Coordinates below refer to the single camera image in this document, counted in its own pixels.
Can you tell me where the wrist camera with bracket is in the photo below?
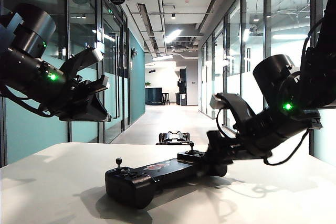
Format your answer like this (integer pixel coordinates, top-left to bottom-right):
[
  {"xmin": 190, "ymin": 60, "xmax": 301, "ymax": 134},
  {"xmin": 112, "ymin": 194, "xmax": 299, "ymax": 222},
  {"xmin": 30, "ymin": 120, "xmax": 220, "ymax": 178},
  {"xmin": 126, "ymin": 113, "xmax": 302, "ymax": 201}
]
[
  {"xmin": 60, "ymin": 46, "xmax": 105, "ymax": 80},
  {"xmin": 209, "ymin": 92, "xmax": 257, "ymax": 133}
]

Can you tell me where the black quadruped robot dog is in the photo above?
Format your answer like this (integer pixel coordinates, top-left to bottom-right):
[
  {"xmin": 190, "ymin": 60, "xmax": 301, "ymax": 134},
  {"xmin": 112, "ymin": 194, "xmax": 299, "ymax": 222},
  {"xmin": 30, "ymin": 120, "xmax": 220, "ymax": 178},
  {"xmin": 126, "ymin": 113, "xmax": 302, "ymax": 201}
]
[{"xmin": 156, "ymin": 131, "xmax": 192, "ymax": 145}]

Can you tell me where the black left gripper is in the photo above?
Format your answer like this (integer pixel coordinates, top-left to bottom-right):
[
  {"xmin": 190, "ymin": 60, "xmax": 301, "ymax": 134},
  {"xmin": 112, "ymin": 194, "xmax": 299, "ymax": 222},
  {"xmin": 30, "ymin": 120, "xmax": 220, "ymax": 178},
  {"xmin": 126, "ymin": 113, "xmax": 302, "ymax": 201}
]
[{"xmin": 59, "ymin": 74, "xmax": 112, "ymax": 123}]

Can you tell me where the dark bar counter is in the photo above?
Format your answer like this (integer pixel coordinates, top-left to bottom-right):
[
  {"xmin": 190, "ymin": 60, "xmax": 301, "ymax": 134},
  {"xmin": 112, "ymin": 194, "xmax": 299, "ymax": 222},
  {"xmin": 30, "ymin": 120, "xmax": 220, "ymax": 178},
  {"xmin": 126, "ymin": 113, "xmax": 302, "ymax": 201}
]
[{"xmin": 145, "ymin": 87, "xmax": 163, "ymax": 105}]

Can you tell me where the long vertical door handle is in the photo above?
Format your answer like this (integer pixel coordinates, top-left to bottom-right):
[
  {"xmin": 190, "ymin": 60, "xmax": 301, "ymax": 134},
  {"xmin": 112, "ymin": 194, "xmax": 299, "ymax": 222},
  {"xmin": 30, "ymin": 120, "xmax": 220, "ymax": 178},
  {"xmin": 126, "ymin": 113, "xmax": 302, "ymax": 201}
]
[{"xmin": 113, "ymin": 33, "xmax": 120, "ymax": 119}]

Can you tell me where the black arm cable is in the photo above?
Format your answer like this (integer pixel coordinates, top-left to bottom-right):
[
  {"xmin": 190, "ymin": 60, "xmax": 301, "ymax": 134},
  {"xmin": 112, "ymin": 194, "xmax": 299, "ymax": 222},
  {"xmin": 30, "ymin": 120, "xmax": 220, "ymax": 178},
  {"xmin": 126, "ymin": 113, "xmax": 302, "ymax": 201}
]
[
  {"xmin": 263, "ymin": 129, "xmax": 311, "ymax": 166},
  {"xmin": 0, "ymin": 84, "xmax": 55, "ymax": 118}
]

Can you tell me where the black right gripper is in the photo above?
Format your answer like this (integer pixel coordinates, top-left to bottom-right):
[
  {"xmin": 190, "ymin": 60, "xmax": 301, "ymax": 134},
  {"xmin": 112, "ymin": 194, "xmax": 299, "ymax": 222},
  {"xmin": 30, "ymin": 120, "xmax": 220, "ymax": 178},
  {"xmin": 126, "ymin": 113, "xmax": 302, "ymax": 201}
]
[{"xmin": 203, "ymin": 129, "xmax": 266, "ymax": 169}]

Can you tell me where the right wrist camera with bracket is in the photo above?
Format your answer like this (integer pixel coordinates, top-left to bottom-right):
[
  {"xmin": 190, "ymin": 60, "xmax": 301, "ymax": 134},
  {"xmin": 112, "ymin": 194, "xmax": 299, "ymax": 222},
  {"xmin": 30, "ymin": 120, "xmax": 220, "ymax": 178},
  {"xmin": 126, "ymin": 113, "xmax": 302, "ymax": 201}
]
[{"xmin": 209, "ymin": 92, "xmax": 257, "ymax": 133}]

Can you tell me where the black remote control with sticker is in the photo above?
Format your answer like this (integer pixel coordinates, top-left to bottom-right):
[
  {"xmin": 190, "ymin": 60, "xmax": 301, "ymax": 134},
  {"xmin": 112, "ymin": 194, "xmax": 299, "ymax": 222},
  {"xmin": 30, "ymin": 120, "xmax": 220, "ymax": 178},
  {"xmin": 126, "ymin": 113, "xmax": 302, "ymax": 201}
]
[{"xmin": 104, "ymin": 142, "xmax": 228, "ymax": 210}]

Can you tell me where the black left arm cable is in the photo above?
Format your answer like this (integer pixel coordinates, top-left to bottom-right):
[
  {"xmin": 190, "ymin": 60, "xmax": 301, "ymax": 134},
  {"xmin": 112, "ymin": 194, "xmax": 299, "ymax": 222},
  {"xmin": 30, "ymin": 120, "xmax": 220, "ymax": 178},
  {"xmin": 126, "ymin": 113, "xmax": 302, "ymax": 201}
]
[{"xmin": 0, "ymin": 84, "xmax": 55, "ymax": 118}]

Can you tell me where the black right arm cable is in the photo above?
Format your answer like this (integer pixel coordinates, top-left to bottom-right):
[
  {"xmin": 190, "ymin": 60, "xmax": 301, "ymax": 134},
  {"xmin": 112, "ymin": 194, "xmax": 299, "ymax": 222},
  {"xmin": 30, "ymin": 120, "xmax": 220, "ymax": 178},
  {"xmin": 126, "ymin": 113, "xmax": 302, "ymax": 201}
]
[{"xmin": 263, "ymin": 129, "xmax": 311, "ymax": 166}]

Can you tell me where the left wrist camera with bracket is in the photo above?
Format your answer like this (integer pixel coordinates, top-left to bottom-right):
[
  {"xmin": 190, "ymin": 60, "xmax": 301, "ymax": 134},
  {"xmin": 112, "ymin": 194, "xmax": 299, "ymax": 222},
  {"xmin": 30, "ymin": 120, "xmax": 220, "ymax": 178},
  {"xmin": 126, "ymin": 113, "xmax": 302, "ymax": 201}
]
[{"xmin": 60, "ymin": 46, "xmax": 105, "ymax": 80}]

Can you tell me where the black bin with white label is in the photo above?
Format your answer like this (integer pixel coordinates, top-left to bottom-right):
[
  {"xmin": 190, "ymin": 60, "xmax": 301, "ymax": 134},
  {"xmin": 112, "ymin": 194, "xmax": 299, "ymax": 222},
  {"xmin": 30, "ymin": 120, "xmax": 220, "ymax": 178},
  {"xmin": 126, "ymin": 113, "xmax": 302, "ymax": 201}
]
[{"xmin": 176, "ymin": 93, "xmax": 188, "ymax": 106}]

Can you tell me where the tall black cabinet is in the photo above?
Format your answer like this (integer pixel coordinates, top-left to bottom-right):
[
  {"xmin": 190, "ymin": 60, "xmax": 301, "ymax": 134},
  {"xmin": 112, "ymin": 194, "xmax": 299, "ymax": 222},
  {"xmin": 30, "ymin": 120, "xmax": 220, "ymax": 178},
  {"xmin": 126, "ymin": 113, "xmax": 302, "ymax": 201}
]
[{"xmin": 179, "ymin": 68, "xmax": 188, "ymax": 96}]

